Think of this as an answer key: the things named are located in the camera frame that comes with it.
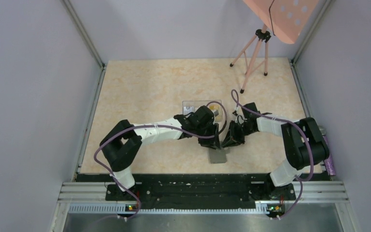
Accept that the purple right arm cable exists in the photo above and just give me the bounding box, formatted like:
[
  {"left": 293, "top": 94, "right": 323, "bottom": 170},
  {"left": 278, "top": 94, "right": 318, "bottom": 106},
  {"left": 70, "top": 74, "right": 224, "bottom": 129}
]
[{"left": 230, "top": 89, "right": 315, "bottom": 218}]

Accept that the aluminium frame rail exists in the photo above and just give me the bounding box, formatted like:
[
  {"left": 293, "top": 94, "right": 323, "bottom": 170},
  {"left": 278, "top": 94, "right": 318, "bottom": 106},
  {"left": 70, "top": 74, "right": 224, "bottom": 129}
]
[{"left": 57, "top": 181, "right": 349, "bottom": 215}]

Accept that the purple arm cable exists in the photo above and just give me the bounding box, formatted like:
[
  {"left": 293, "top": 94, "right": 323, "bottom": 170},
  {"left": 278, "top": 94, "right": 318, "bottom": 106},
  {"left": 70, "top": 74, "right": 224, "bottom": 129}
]
[
  {"left": 93, "top": 101, "right": 228, "bottom": 220},
  {"left": 230, "top": 89, "right": 315, "bottom": 218}
]

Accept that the yellow card stack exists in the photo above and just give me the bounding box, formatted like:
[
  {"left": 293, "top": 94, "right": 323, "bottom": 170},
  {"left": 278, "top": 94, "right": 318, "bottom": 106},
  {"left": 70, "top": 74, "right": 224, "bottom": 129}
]
[{"left": 209, "top": 103, "right": 223, "bottom": 123}]

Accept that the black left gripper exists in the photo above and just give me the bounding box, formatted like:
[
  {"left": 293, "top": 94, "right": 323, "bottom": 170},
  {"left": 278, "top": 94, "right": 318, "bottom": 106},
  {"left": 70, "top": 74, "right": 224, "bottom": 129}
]
[{"left": 194, "top": 122, "right": 221, "bottom": 150}]

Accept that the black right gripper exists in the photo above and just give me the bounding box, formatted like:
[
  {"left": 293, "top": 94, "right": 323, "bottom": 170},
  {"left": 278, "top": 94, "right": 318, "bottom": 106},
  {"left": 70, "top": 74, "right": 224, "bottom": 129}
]
[{"left": 221, "top": 120, "right": 256, "bottom": 148}]

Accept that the grey card holder wallet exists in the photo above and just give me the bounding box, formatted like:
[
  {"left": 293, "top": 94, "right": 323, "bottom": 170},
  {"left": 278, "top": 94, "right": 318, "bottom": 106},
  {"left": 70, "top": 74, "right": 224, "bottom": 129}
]
[{"left": 208, "top": 149, "right": 230, "bottom": 164}]

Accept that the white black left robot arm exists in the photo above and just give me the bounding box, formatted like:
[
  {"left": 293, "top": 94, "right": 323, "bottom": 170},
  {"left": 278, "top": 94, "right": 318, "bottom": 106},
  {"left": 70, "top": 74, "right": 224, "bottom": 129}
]
[{"left": 100, "top": 105, "right": 220, "bottom": 200}]

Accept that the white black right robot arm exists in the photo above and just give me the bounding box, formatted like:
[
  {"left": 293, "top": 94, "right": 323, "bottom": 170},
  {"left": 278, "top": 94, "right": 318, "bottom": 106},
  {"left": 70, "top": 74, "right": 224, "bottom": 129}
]
[{"left": 221, "top": 102, "right": 330, "bottom": 199}]

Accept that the clear plastic card box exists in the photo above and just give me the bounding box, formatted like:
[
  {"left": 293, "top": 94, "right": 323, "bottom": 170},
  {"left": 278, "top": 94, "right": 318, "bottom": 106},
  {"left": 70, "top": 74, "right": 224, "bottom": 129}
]
[{"left": 182, "top": 100, "right": 225, "bottom": 123}]

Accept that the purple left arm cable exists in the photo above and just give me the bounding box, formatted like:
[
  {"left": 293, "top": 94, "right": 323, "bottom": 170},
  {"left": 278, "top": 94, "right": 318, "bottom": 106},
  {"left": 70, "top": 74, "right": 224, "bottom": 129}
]
[{"left": 93, "top": 101, "right": 228, "bottom": 220}]

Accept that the pink tripod stand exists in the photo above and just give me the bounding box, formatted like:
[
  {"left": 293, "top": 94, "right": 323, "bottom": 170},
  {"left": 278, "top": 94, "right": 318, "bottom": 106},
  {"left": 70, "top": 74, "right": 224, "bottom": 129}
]
[{"left": 229, "top": 24, "right": 271, "bottom": 94}]

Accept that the pink perforated panel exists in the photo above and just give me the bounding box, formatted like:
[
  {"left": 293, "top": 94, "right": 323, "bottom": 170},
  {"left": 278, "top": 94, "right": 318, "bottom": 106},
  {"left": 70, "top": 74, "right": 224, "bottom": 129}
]
[{"left": 243, "top": 0, "right": 318, "bottom": 44}]

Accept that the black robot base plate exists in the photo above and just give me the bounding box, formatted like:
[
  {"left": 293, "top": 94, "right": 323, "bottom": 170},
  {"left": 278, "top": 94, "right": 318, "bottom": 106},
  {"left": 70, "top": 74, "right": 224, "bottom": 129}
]
[{"left": 75, "top": 174, "right": 296, "bottom": 211}]

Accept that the purple glitter bottle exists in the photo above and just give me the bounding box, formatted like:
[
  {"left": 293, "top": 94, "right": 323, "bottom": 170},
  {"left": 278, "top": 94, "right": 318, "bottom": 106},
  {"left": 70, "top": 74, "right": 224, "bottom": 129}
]
[{"left": 318, "top": 126, "right": 336, "bottom": 176}]

